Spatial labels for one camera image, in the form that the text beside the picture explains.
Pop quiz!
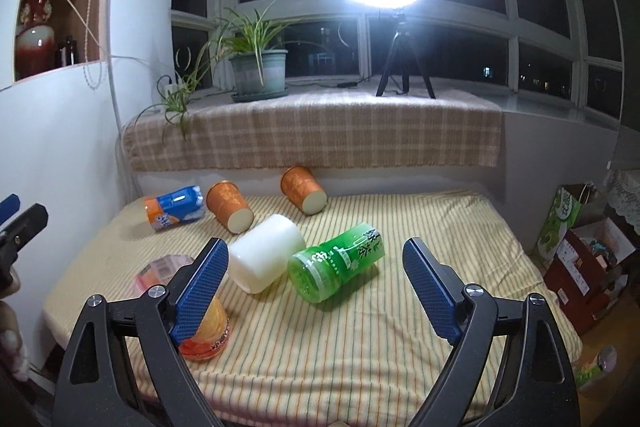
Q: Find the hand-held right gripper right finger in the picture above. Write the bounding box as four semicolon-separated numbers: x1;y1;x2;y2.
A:
402;237;581;427

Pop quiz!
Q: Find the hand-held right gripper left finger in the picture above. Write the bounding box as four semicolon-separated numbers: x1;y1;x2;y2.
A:
52;236;231;427

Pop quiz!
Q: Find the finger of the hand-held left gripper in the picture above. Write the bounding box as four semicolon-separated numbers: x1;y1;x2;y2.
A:
0;193;49;290

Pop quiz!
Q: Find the green plastic bottle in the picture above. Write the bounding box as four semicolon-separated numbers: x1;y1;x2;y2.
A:
287;222;387;305

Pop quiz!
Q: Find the orange clear plastic cup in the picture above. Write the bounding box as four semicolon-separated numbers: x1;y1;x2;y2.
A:
177;297;233;362

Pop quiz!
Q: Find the white plastic cup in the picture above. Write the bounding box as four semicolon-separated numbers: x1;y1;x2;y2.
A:
227;213;307;295

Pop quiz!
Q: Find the orange paper cup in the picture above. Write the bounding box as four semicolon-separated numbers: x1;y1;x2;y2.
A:
206;181;254;235
280;165;328;215

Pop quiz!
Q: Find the person's left hand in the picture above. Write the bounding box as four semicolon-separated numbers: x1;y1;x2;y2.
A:
0;264;32;375

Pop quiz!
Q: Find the yellow striped blanket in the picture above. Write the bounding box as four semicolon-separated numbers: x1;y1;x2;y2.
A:
42;191;583;423

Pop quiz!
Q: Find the green carton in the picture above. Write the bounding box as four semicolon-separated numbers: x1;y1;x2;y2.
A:
536;184;587;265

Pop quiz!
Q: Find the red cardboard box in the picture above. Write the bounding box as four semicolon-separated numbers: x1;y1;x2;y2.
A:
542;227;637;333

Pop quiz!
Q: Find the dark bottle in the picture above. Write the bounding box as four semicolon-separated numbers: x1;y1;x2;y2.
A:
57;36;79;68

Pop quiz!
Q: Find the red ceramic vase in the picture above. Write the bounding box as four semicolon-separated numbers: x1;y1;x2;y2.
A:
15;0;57;80

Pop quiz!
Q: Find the beige checked cloth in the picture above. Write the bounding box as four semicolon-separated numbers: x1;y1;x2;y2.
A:
121;88;502;172

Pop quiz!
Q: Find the white power strip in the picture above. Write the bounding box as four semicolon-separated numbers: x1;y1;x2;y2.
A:
162;77;185;102

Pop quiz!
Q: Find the green plant saucer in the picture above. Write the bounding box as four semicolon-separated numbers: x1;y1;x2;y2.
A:
231;87;291;104

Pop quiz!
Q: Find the white lace cloth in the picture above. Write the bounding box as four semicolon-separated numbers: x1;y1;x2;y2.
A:
602;167;640;230

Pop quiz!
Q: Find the spider plant in grey pot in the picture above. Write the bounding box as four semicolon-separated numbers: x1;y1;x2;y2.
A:
135;0;331;142

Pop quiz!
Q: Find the black tripod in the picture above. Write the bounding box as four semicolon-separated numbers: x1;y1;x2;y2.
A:
375;9;437;100

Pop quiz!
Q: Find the white cable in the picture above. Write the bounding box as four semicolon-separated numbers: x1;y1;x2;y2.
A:
37;0;151;142

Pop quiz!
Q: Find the black cable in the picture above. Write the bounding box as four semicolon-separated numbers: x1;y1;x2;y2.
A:
287;77;366;90

